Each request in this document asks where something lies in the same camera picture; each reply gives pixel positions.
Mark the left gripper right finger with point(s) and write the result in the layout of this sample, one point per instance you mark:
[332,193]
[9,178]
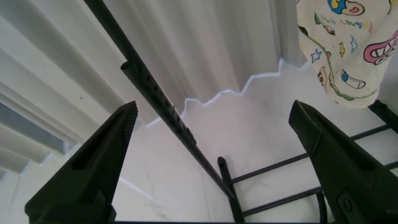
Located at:
[351,174]

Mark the white curtain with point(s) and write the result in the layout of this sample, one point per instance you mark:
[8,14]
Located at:
[202,37]

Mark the cream printed garment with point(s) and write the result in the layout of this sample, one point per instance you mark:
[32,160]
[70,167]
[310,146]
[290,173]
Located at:
[348,62]

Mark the black clothes rack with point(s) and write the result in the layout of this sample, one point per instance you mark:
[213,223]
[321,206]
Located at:
[149,87]

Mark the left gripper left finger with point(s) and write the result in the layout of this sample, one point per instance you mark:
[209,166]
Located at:
[90,174]

